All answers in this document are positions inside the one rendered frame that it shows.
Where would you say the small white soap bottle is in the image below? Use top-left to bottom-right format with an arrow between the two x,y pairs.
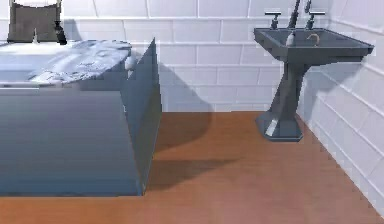
285,31 -> 297,47

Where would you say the small black bottle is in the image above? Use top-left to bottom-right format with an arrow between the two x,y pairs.
53,20 -> 68,46

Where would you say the dark curved sink spout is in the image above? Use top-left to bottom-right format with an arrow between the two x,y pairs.
287,0 -> 302,30

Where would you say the grey pedestal sink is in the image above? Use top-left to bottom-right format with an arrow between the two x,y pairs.
253,27 -> 375,143

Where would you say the blue-grey bathtub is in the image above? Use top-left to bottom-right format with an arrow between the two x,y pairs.
0,37 -> 163,198

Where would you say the dark sink tap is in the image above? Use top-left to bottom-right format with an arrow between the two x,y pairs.
304,10 -> 327,31
264,11 -> 283,31

